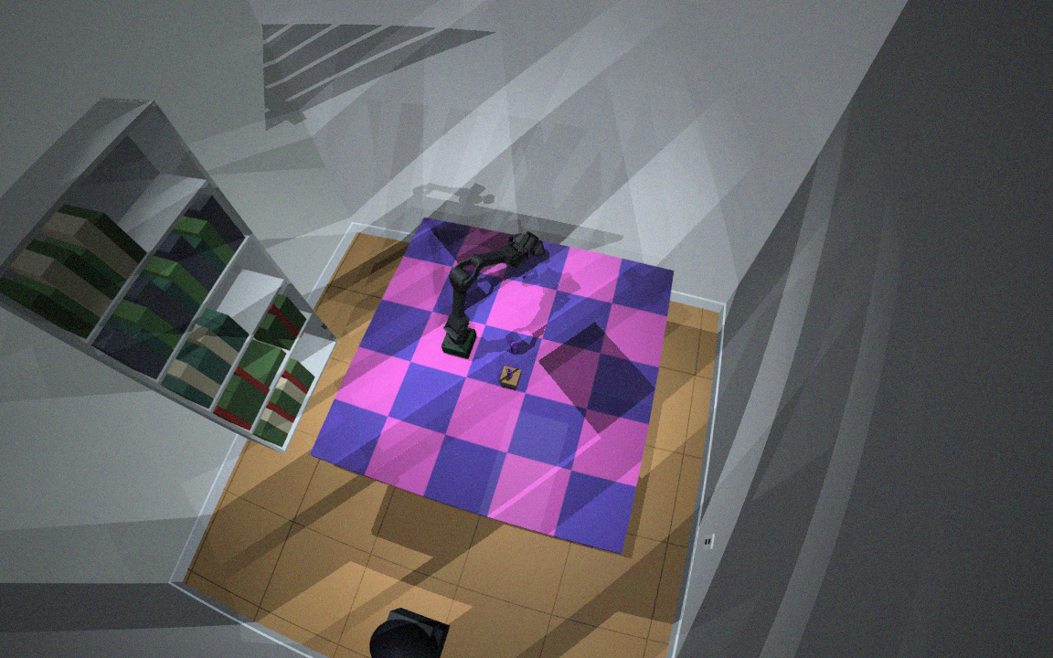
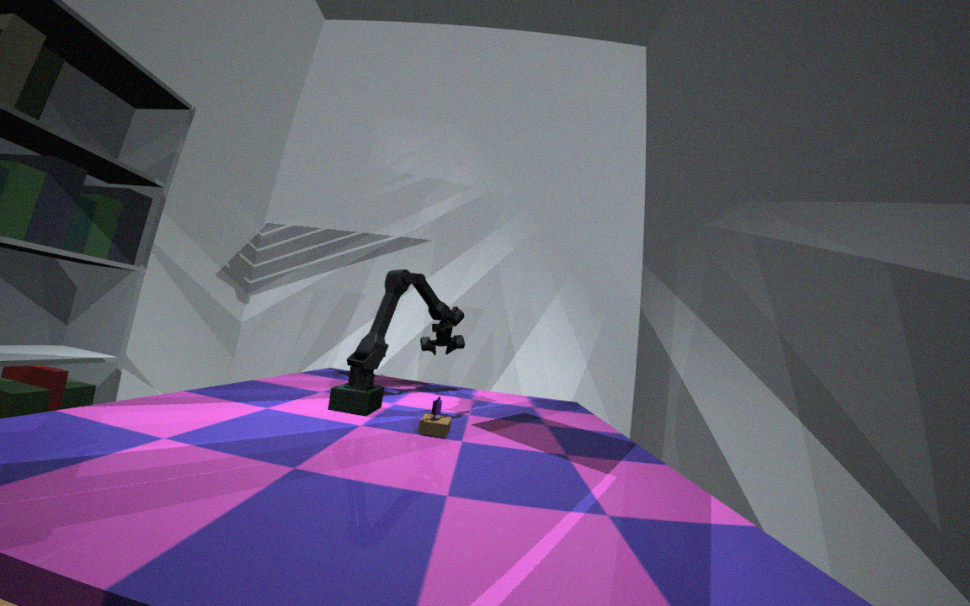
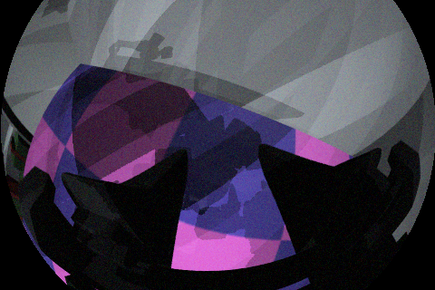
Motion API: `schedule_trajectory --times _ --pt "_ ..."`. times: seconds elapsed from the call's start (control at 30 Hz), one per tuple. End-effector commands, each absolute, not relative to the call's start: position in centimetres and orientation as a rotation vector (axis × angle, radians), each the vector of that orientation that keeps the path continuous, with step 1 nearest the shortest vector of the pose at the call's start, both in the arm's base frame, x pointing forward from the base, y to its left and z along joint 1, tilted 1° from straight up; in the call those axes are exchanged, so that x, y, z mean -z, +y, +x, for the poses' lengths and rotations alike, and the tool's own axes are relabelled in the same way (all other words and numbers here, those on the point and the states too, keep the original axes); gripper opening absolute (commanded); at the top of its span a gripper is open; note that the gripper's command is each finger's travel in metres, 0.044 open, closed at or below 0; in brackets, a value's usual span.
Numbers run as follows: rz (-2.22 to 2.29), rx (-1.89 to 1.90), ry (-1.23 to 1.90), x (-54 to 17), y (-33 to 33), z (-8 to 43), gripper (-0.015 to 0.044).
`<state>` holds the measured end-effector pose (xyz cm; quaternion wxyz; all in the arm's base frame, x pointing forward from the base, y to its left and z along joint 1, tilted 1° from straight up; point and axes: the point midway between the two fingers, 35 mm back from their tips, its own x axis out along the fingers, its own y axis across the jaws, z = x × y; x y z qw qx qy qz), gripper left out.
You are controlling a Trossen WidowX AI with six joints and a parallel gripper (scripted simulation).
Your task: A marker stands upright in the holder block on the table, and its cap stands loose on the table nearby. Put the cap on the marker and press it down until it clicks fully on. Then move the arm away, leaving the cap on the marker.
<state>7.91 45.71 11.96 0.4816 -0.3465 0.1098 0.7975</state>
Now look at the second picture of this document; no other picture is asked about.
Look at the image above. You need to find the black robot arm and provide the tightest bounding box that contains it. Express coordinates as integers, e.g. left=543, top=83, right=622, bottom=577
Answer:
left=344, top=269, right=464, bottom=391

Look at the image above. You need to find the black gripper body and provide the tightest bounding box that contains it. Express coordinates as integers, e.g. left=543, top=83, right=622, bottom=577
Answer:
left=420, top=333, right=465, bottom=351

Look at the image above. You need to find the tan rectangular block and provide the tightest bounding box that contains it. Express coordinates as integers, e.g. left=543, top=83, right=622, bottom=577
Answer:
left=418, top=414, right=452, bottom=438

